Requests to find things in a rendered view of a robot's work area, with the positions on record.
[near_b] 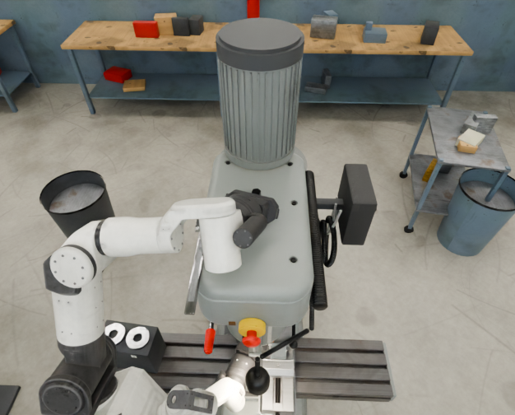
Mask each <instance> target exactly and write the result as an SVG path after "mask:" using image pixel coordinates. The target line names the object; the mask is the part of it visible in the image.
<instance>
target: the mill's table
mask: <svg viewBox="0 0 515 415"><path fill-rule="evenodd" d="M161 336H162V338H163V339H164V341H165V345H166V348H165V353H164V356H163V358H162V361H161V363H160V368H159V370H158V373H157V374H156V373H150V372H147V374H148V375H149V376H150V377H151V378H152V379H153V380H154V381H155V382H156V383H157V384H158V385H159V387H161V388H162V389H163V390H164V392H166V393H169V392H170V391H171V390H172V388H173V387H175V386H176V385H186V386H187V387H188V388H189V389H191V390H193V389H204V390H206V389H207V388H209V387H210V386H212V385H213V384H215V382H216V378H217V376H218V375H219V373H220V370H225V371H226V370H227V367H228V365H229V364H230V361H231V358H232V356H233V355H234V354H235V353H236V351H235V349H236V347H237V345H238V343H237V342H236V338H235V337H234V336H233V335H218V334H216V335H215V339H214V344H213V349H212V353H211V354H206V353H205V352H204V344H205V334H195V333H161ZM296 341H297V342H298V347H297V348H296V349H295V383H296V398H297V399H331V400H352V401H373V402H389V401H393V400H394V399H395V398H396V396H397V393H396V389H395V385H394V381H393V377H392V369H391V366H390V361H389V358H388V354H387V347H386V343H383V341H378V340H355V339H333V338H298V339H297V340H296Z"/></svg>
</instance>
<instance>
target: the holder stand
mask: <svg viewBox="0 0 515 415"><path fill-rule="evenodd" d="M104 326H105V334H107V335H108V336H110V337H111V338H112V339H113V341H114V343H115V345H116V348H117V367H119V368H124V369H127V368H128V367H131V366H134V367H136V368H140V369H143V370H144V371H145V372H150V373H156V374H157V373H158V370H159V368H160V363H161V361H162V358H163V356H164V353H165V348H166V345H165V341H164V339H163V338H162V336H161V333H160V331H159V328H158V327H154V326H149V325H143V324H132V323H126V322H120V321H114V320H108V319H107V320H106V322H105V324H104Z"/></svg>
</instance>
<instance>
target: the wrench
mask: <svg viewBox="0 0 515 415"><path fill-rule="evenodd" d="M195 232H198V238H197V246H196V250H195V255H194V260H193V268H192V273H191V277H190V283H189V287H188V295H187V300H186V305H185V310H184V314H185V315H195V310H196V305H197V295H198V290H199V285H200V279H201V274H202V264H203V259H204V256H203V250H202V238H201V232H200V225H199V219H197V221H196V225H195Z"/></svg>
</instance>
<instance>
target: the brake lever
mask: <svg viewBox="0 0 515 415"><path fill-rule="evenodd" d="M215 335H216V331H215V330H214V323H212V322H211V321H210V322H209V329H207V330H206V335H205V344H204V352H205V353H206V354H211V353H212V349H213V344H214V339H215Z"/></svg>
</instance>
